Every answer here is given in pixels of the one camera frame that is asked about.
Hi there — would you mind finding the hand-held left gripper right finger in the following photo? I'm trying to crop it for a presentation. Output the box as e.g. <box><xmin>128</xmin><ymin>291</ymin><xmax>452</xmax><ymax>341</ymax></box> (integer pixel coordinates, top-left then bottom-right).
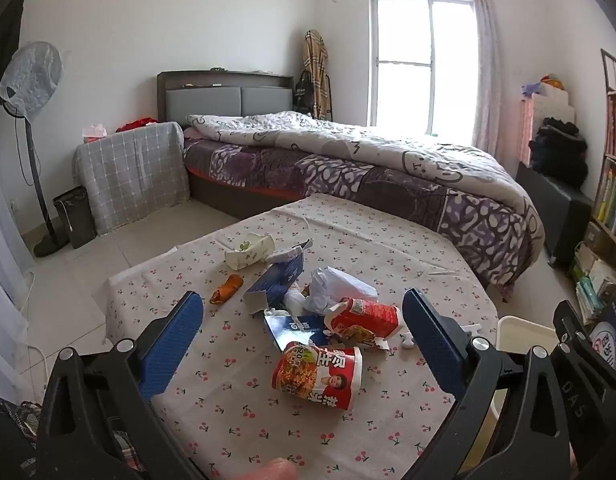
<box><xmin>395</xmin><ymin>287</ymin><xmax>563</xmax><ymax>480</ymax></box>

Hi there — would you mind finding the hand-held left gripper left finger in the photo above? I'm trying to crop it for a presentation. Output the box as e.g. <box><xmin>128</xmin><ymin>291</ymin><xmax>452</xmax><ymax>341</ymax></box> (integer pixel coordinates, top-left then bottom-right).
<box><xmin>35</xmin><ymin>290</ymin><xmax>209</xmax><ymax>480</ymax></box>

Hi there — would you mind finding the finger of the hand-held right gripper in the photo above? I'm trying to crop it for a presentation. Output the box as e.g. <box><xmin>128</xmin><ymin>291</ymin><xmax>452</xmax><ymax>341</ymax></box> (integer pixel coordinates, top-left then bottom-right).
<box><xmin>552</xmin><ymin>300</ymin><xmax>616</xmax><ymax>480</ymax></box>

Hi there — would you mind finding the red instant noodle carton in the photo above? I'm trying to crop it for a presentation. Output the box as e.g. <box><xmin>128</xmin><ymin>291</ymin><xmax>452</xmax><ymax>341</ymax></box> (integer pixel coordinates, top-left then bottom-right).
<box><xmin>324</xmin><ymin>297</ymin><xmax>407</xmax><ymax>352</ymax></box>

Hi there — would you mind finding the white waste bin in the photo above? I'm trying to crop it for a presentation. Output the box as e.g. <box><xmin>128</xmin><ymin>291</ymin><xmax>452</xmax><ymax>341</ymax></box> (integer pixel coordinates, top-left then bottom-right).
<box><xmin>488</xmin><ymin>315</ymin><xmax>561</xmax><ymax>426</ymax></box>

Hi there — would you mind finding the red instant noodle cup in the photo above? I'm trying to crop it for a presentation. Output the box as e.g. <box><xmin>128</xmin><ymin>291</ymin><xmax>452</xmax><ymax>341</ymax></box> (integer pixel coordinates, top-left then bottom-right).
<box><xmin>272</xmin><ymin>341</ymin><xmax>363</xmax><ymax>412</ymax></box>

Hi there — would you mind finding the blue packet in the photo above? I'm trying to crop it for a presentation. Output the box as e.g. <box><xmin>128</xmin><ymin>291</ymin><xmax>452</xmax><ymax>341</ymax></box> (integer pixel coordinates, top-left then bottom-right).
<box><xmin>263</xmin><ymin>310</ymin><xmax>339</xmax><ymax>354</ymax></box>

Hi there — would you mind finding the blue cardboard box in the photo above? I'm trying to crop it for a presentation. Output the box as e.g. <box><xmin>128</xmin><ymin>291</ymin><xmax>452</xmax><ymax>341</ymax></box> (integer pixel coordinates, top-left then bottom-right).
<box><xmin>243</xmin><ymin>239</ymin><xmax>313</xmax><ymax>317</ymax></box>

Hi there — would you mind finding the person's left hand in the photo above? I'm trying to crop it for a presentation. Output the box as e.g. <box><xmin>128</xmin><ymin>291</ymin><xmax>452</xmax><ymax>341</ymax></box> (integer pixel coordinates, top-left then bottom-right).
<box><xmin>232</xmin><ymin>459</ymin><xmax>299</xmax><ymax>480</ymax></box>

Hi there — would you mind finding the stack of books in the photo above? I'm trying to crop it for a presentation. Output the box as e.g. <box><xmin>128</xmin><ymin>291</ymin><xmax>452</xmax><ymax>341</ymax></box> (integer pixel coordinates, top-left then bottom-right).
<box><xmin>570</xmin><ymin>242</ymin><xmax>616</xmax><ymax>322</ymax></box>

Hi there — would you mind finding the orange peel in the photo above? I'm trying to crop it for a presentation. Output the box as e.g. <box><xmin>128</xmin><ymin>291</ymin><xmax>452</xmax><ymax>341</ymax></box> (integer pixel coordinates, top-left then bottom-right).
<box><xmin>210</xmin><ymin>274</ymin><xmax>245</xmax><ymax>306</ymax></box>

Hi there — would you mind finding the white plastic bag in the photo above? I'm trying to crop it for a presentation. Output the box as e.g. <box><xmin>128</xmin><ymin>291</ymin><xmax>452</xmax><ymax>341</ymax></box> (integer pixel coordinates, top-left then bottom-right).
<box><xmin>283</xmin><ymin>266</ymin><xmax>379</xmax><ymax>317</ymax></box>

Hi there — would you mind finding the white carton with green print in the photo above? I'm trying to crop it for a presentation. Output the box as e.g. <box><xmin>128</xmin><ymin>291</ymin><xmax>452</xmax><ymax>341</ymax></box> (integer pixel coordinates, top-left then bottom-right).
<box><xmin>224</xmin><ymin>233</ymin><xmax>277</xmax><ymax>267</ymax></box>

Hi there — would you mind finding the black cabinet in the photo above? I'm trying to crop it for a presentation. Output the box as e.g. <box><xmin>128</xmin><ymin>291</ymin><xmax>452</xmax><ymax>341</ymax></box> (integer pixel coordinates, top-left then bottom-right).
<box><xmin>515</xmin><ymin>160</ymin><xmax>596</xmax><ymax>269</ymax></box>

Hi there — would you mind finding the cherry print tablecloth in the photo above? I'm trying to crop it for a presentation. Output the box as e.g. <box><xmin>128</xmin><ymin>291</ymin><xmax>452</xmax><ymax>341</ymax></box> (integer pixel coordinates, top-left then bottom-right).
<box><xmin>90</xmin><ymin>192</ymin><xmax>501</xmax><ymax>480</ymax></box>

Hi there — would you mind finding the row of books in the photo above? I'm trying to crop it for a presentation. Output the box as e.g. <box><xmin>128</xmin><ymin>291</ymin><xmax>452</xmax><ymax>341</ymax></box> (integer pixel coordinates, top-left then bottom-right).
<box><xmin>592</xmin><ymin>100</ymin><xmax>616</xmax><ymax>242</ymax></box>

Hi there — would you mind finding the black floor bin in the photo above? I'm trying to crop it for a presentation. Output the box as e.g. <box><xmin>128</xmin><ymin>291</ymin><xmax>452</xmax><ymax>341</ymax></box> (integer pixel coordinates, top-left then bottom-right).
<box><xmin>52</xmin><ymin>186</ymin><xmax>98</xmax><ymax>250</ymax></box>

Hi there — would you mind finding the purple patterned bed sheet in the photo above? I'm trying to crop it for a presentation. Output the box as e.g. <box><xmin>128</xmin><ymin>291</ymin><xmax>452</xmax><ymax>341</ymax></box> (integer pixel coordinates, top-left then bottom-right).
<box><xmin>183</xmin><ymin>136</ymin><xmax>536</xmax><ymax>292</ymax></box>

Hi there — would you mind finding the white sheer curtain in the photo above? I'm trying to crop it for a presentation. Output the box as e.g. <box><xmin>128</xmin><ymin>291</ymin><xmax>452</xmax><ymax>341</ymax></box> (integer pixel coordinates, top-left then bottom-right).
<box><xmin>0</xmin><ymin>150</ymin><xmax>35</xmax><ymax>402</ymax></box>

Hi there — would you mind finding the black bag pile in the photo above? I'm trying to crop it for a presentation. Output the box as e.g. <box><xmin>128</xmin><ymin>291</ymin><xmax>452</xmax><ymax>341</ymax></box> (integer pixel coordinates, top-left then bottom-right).
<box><xmin>528</xmin><ymin>117</ymin><xmax>589</xmax><ymax>189</ymax></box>

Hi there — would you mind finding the red cloth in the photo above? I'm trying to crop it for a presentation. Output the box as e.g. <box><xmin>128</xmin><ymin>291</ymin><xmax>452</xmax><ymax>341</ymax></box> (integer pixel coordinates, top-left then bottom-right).
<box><xmin>115</xmin><ymin>117</ymin><xmax>159</xmax><ymax>134</ymax></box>

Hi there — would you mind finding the white cat print quilt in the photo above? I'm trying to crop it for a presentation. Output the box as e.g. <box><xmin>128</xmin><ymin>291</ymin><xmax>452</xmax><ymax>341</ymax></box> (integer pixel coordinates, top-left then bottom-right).
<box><xmin>187</xmin><ymin>110</ymin><xmax>546</xmax><ymax>243</ymax></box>

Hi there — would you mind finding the pink and white shelf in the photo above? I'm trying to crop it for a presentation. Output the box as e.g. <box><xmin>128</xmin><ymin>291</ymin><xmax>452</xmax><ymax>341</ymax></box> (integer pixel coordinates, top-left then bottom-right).
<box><xmin>516</xmin><ymin>85</ymin><xmax>576</xmax><ymax>167</ymax></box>

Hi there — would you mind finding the pale window curtain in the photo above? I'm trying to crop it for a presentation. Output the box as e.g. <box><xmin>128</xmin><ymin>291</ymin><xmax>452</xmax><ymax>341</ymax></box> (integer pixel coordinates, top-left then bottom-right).
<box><xmin>470</xmin><ymin>0</ymin><xmax>504</xmax><ymax>162</ymax></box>

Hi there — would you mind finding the wooden bookshelf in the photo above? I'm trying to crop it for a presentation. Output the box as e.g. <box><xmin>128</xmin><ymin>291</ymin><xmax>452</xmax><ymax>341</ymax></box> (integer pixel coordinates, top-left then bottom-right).
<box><xmin>570</xmin><ymin>48</ymin><xmax>616</xmax><ymax>322</ymax></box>

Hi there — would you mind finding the standing fan with plastic cover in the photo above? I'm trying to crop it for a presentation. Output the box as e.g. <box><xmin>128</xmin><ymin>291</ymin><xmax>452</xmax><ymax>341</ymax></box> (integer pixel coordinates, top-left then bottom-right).
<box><xmin>0</xmin><ymin>41</ymin><xmax>73</xmax><ymax>259</ymax></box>

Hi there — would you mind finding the plaid coat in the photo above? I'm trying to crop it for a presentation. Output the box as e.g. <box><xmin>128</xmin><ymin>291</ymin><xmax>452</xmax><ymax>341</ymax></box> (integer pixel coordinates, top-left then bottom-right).
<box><xmin>303</xmin><ymin>30</ymin><xmax>334</xmax><ymax>122</ymax></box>

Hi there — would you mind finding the window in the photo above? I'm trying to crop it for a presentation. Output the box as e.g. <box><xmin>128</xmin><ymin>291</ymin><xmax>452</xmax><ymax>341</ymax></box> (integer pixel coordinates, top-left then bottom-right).
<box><xmin>369</xmin><ymin>0</ymin><xmax>476</xmax><ymax>147</ymax></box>

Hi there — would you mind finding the white cable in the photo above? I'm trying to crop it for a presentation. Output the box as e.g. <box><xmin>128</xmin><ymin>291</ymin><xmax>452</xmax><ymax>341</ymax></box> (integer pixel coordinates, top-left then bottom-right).
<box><xmin>22</xmin><ymin>270</ymin><xmax>55</xmax><ymax>378</ymax></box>

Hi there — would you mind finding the dark bed frame with headboard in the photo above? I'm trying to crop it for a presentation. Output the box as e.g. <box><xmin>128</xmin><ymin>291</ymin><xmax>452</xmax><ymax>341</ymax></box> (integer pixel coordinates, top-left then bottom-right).
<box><xmin>157</xmin><ymin>70</ymin><xmax>313</xmax><ymax>221</ymax></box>

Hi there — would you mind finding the dark wall object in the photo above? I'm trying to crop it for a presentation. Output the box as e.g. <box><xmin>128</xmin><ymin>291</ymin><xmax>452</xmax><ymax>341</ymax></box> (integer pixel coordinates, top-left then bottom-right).
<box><xmin>0</xmin><ymin>0</ymin><xmax>27</xmax><ymax>92</ymax></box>

